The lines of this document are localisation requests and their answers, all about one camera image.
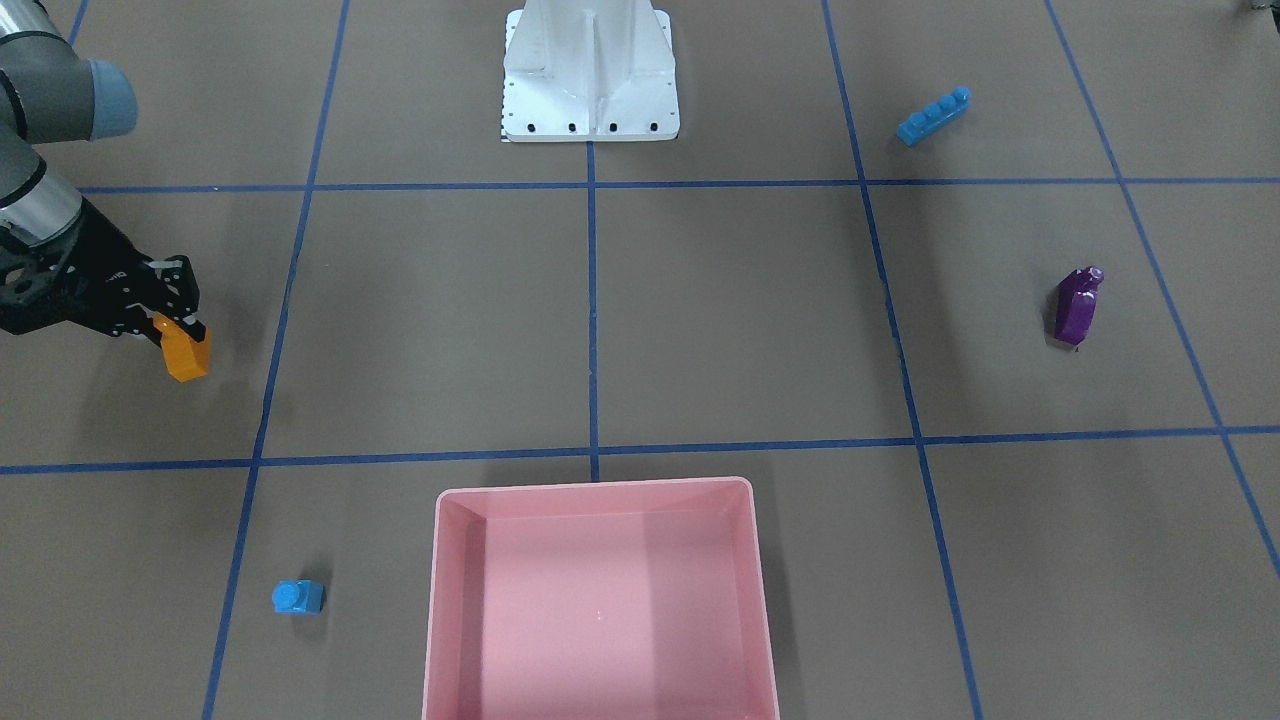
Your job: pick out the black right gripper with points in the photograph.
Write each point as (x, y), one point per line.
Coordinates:
(88, 251)

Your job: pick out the orange block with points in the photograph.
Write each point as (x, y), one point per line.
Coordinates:
(185, 361)

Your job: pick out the small blue block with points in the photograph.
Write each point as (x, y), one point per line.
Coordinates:
(298, 597)

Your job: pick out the purple block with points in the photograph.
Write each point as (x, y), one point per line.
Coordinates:
(1077, 297)

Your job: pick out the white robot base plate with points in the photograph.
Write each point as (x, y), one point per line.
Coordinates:
(589, 71)

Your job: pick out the long blue block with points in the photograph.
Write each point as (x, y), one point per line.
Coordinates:
(934, 116)

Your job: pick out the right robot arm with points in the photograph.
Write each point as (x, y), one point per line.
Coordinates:
(49, 94)

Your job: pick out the pink plastic box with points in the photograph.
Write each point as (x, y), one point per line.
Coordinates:
(641, 599)

